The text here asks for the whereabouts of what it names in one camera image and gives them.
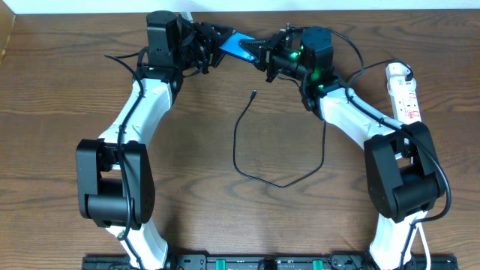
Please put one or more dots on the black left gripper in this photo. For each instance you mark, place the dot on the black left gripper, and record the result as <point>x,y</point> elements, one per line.
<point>208,49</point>

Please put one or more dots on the white power strip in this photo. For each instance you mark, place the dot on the white power strip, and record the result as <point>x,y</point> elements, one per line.
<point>405,107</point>

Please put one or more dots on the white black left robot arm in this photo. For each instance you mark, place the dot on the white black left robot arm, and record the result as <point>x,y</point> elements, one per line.
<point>115,185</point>

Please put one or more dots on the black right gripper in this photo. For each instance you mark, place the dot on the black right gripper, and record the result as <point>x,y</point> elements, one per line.
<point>270,61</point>

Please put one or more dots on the blue Galaxy smartphone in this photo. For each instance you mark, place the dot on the blue Galaxy smartphone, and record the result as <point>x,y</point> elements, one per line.
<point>232,47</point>

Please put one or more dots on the white USB charger adapter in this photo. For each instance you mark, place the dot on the white USB charger adapter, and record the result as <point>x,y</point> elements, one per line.
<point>399,78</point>

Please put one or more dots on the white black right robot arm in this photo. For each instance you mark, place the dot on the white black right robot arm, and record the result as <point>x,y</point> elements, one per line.
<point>404,176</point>

